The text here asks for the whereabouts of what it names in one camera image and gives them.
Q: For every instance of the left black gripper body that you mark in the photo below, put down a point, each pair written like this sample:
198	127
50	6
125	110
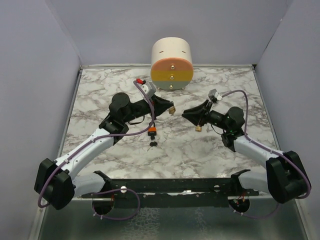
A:
141	108

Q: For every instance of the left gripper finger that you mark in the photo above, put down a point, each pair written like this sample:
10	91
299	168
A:
163	103
162	108

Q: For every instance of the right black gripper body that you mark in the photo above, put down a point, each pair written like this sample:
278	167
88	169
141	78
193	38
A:
216	118

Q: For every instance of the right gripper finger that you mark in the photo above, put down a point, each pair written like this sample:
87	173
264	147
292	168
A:
197	109
194	116

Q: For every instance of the brass long-shackle padlock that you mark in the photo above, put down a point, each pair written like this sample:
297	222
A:
172	110
198	128

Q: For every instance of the orange black padlock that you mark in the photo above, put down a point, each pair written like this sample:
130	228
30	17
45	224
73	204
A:
152	132

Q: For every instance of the black-headed key pair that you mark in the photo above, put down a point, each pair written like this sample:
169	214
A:
153	144

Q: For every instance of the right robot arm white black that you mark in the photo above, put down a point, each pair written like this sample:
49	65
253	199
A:
284	178

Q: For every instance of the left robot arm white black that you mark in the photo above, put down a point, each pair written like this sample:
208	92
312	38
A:
58	182

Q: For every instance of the round three-drawer storage box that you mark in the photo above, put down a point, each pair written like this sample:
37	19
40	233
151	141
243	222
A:
171	64

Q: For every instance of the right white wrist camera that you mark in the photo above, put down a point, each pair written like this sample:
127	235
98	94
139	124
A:
214	96

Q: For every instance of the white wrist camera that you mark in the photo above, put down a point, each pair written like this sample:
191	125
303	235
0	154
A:
214	96
149	89

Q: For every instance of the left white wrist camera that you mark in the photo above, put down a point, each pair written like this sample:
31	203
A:
149	89

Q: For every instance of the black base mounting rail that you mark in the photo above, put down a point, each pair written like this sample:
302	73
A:
167	193

